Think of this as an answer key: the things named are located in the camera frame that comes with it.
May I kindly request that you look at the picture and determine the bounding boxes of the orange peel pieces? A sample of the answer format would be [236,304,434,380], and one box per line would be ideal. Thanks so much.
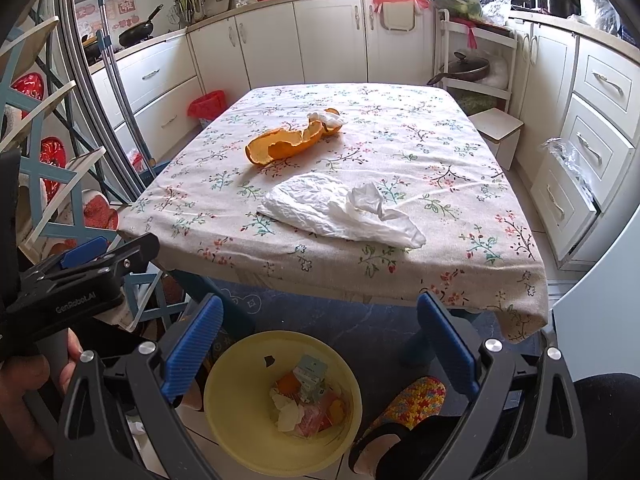
[276,374,347,422]

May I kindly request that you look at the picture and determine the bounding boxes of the white refrigerator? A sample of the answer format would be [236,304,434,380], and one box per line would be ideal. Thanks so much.
[550,220,640,376]

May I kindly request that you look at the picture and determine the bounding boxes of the colourful crocheted slipper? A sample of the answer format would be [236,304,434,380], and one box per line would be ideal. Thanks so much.
[365,376,447,435]

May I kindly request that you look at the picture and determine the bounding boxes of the clear bag on drawer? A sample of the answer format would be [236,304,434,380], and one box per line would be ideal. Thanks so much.
[540,137,598,207]

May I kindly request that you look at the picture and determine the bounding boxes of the black wok on stove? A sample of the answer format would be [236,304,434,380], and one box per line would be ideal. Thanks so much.
[118,5,165,47]

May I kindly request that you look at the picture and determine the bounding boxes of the red bag on white holder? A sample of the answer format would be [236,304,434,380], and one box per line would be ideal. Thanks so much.
[372,0,431,32]

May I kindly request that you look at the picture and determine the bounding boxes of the white tissue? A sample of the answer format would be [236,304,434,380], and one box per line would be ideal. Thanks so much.
[347,182,402,222]

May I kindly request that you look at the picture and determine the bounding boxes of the person's left forearm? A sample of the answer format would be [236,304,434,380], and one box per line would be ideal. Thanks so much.
[0,405,58,480]

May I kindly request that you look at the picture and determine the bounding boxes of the small bin with red liner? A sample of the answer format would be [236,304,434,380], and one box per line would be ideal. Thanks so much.
[188,90,227,131]

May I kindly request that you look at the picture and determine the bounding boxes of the utensil rack with utensils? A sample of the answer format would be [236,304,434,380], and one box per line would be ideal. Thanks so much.
[167,0,236,26]

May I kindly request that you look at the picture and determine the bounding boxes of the table with floral tablecloth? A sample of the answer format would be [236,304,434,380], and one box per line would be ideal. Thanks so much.
[117,82,548,343]

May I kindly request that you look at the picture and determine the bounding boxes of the bag of green vegetables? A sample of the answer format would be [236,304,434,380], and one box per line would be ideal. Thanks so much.
[430,0,483,21]

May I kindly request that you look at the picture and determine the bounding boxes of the clear plastic bag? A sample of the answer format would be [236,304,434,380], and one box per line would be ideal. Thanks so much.
[295,395,342,436]

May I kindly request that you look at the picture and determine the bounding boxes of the yellow plastic bin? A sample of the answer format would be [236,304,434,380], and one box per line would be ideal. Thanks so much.
[203,331,362,463]

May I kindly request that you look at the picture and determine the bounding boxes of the white bag in rack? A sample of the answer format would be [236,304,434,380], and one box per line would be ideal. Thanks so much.
[487,55,512,88]

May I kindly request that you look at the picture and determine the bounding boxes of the black pan with lid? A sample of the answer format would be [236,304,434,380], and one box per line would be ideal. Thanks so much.
[426,50,491,86]

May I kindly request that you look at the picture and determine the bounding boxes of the small tissue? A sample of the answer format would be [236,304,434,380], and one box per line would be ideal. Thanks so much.
[306,109,346,131]

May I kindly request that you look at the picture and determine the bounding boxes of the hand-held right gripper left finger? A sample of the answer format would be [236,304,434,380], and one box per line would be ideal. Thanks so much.
[52,294,226,480]

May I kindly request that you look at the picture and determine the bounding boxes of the white kitchen cabinet run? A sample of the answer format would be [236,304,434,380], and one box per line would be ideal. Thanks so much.
[87,0,436,161]

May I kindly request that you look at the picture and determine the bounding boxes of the blue white folding chair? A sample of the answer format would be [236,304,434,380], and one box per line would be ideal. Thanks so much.
[0,15,168,331]

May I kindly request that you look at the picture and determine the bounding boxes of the red paper wall stickers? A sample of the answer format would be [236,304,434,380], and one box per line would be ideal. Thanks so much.
[75,0,136,36]

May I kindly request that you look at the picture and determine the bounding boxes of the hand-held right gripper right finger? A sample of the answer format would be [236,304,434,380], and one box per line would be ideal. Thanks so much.
[416,291,601,480]

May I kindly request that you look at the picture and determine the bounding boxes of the person's left hand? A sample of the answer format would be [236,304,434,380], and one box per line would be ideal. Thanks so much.
[0,331,84,413]

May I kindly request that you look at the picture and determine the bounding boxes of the blue paper carton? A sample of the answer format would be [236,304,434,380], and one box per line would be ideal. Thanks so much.
[292,355,328,402]

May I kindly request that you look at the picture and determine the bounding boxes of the white step stool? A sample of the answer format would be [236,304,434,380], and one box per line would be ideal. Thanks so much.
[469,107,524,171]

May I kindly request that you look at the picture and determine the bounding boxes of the large orange peel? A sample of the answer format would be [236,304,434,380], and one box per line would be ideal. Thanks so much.
[245,107,343,167]

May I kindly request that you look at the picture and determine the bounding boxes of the white drawer cabinet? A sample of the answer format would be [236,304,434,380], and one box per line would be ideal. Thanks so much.
[510,10,640,268]

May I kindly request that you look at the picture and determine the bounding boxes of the white trolley rack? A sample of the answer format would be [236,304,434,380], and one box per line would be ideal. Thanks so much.
[432,7,517,113]

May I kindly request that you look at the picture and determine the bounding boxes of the mop with metal pole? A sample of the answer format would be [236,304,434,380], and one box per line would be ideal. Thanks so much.
[94,0,158,181]

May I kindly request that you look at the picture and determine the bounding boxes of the white plastic bag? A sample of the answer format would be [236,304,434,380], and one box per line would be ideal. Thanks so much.
[270,392,307,433]
[257,172,426,249]

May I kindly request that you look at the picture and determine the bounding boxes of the red white printed bag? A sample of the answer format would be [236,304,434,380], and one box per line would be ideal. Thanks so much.
[82,190,119,233]

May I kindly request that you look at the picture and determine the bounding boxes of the dark blue floor mat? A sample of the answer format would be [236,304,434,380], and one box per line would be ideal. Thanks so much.
[200,280,546,411]

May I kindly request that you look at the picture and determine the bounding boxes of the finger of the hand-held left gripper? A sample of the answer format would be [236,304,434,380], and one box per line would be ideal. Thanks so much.
[20,232,161,292]
[20,236,110,281]

